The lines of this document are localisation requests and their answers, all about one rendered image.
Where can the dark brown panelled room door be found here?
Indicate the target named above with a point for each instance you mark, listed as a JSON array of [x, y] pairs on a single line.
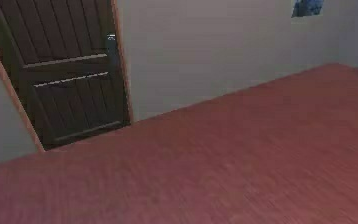
[[63, 73]]

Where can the blue framed wall picture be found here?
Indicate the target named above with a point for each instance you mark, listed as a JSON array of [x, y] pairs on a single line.
[[307, 7]]

